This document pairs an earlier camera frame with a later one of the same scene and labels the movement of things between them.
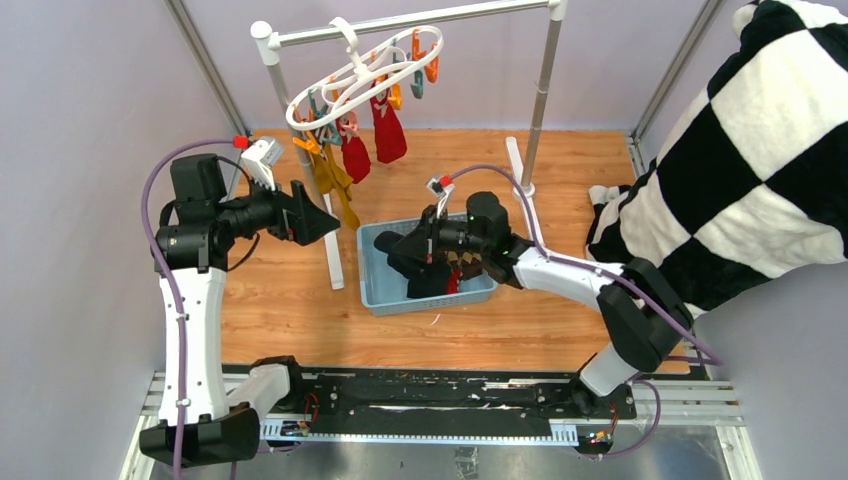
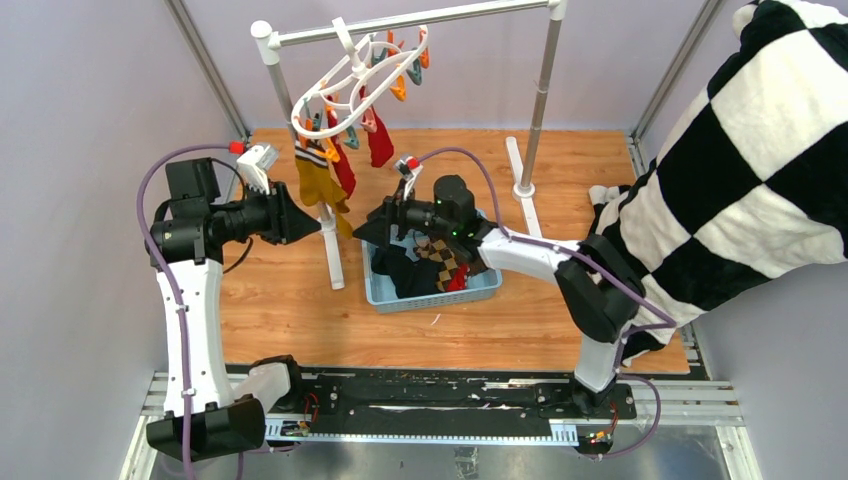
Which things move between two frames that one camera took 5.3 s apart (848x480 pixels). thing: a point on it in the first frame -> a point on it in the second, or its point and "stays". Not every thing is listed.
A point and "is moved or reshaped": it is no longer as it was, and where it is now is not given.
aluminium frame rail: [666, 402] stays
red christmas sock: [356, 153] -> [344, 170]
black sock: [431, 281] is moved or reshaped
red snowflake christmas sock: [453, 281] stays
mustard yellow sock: [331, 175] -> [316, 184]
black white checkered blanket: [754, 184] stays
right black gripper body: [453, 236] -> [413, 215]
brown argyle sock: [470, 262] is moved or reshaped
